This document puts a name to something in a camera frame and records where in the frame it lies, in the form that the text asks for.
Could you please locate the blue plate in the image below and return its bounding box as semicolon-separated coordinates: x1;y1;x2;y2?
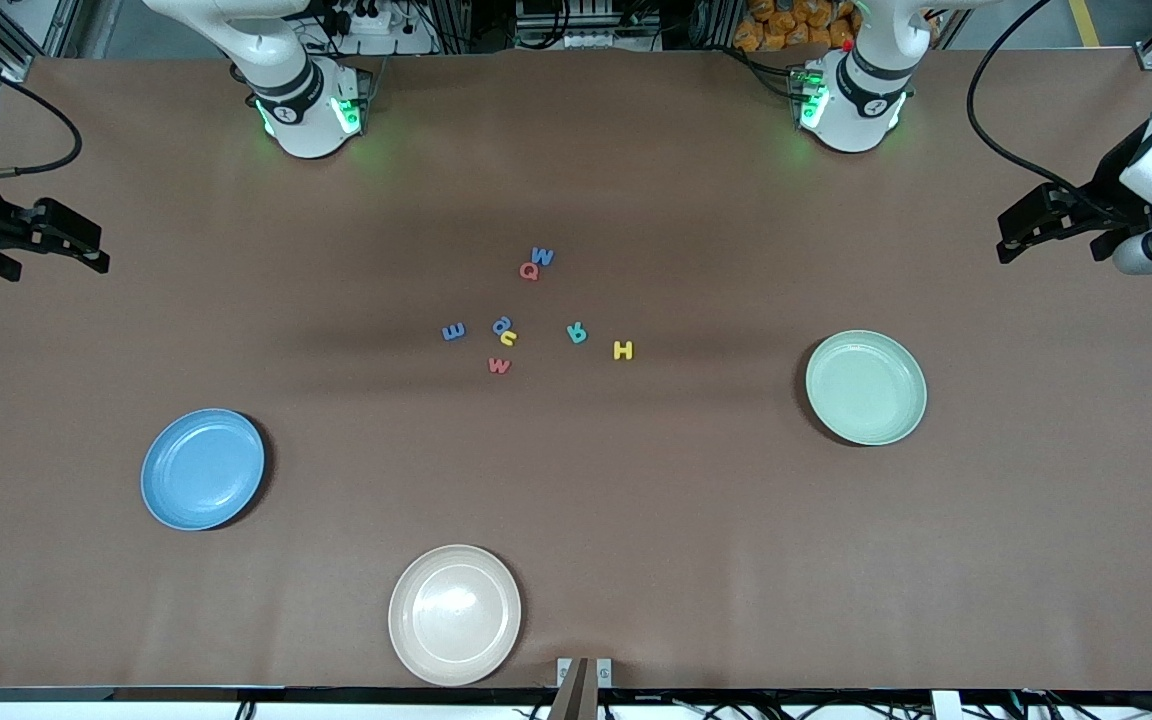
141;408;266;531

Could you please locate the green plate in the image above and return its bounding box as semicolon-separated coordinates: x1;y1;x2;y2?
805;330;928;446

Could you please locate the orange packaged goods pile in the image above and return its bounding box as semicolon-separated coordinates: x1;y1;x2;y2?
733;0;862;53

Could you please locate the white power strip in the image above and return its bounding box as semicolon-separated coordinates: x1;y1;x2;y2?
326;0;437;56

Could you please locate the beige plate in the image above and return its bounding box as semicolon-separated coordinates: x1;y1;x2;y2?
388;544;523;687

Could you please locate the black base cable bundle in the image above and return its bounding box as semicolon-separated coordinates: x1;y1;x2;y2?
721;40;802;101

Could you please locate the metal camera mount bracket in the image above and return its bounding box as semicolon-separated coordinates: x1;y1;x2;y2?
556;657;613;720

